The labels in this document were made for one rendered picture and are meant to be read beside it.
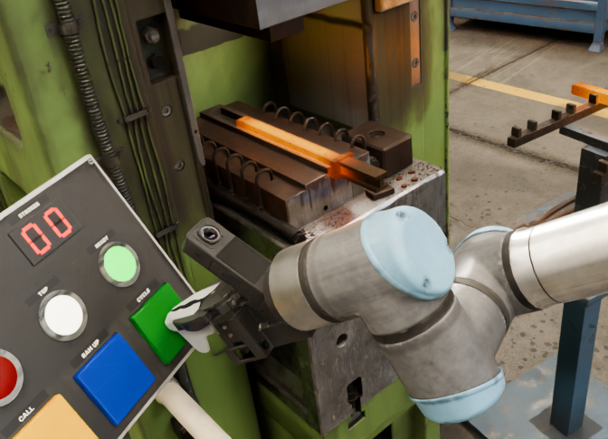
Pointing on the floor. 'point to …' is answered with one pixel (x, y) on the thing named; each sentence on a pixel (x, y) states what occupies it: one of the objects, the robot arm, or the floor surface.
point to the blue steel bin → (535, 5)
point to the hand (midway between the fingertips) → (170, 314)
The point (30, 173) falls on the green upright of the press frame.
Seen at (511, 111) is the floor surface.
